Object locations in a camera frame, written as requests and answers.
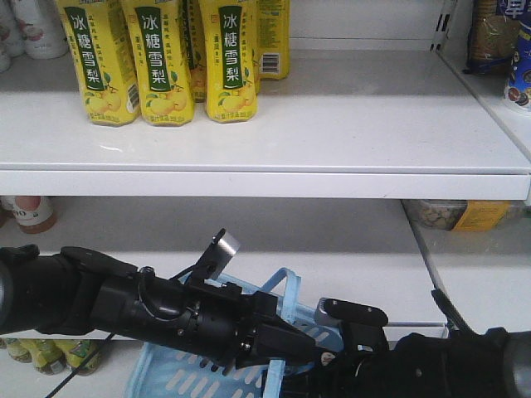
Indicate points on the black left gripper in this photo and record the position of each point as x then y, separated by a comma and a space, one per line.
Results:
222, 324

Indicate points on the light blue plastic basket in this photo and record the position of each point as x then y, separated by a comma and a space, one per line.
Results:
164, 372

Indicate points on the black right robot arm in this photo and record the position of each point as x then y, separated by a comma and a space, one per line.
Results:
464, 364

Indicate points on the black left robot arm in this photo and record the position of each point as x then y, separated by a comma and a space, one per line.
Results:
78, 291

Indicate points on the clear cookie tray pack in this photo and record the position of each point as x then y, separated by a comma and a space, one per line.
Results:
464, 215

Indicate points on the yellow pear drink bottle middle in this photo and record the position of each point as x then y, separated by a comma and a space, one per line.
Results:
161, 61

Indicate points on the yellow pear drink bottle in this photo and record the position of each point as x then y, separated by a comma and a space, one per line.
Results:
274, 38
161, 61
100, 47
229, 43

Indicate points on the peach drink bottle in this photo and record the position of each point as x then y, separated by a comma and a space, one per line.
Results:
33, 214

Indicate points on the yellow pear drink bottle right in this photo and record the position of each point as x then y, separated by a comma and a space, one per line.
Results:
229, 43

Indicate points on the yellow pear drink bottle rear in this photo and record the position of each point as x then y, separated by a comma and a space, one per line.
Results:
274, 38

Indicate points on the blue snack cup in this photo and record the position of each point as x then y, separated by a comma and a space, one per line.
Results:
517, 86

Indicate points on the yellow pear drink bottle left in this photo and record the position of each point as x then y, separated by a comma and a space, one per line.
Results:
100, 47

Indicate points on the cookie package on shelf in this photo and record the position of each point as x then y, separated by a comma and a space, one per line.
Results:
492, 36

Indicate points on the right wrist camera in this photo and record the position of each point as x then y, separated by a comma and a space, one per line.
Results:
330, 312

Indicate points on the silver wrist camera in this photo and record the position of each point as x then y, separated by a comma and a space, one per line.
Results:
217, 255

